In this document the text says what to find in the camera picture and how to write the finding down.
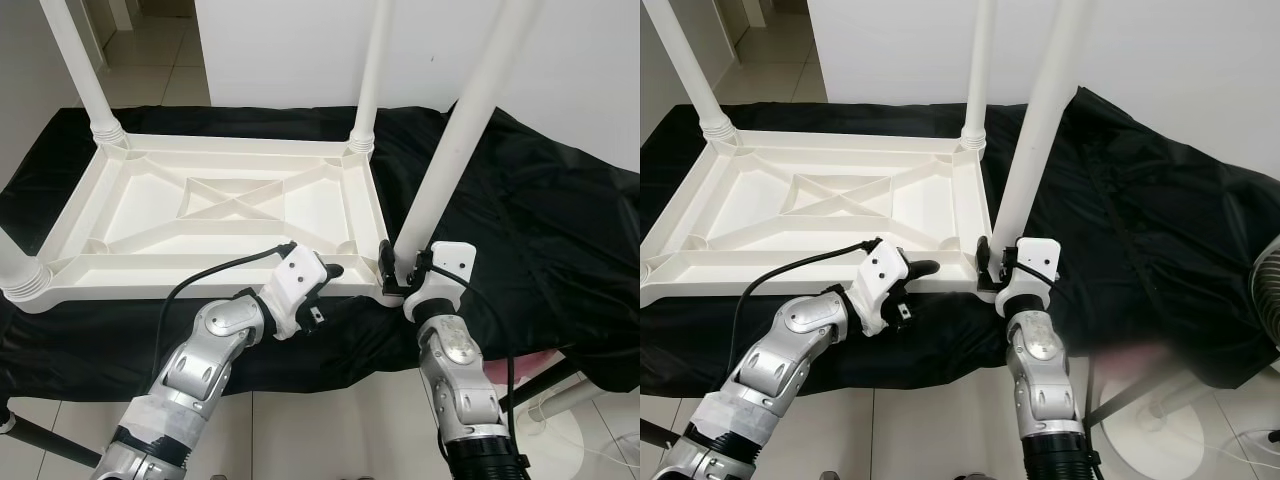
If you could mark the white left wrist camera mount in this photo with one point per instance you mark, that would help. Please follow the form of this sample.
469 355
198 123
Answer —
295 278
882 273

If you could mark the white plastic table leg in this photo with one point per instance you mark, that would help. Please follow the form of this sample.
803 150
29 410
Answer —
465 120
25 275
700 70
85 70
1045 110
978 70
372 70

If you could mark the white plastic table top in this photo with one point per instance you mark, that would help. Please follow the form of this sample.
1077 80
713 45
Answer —
740 215
130 215

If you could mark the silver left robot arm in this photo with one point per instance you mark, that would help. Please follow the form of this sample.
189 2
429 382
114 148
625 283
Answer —
770 365
200 365

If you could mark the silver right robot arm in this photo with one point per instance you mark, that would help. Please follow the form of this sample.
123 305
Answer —
455 370
1045 370

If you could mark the pink object under table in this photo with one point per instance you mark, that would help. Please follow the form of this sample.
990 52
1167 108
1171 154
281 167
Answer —
545 358

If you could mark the black cloth table cover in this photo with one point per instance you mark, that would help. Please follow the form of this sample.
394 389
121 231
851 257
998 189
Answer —
1180 220
560 220

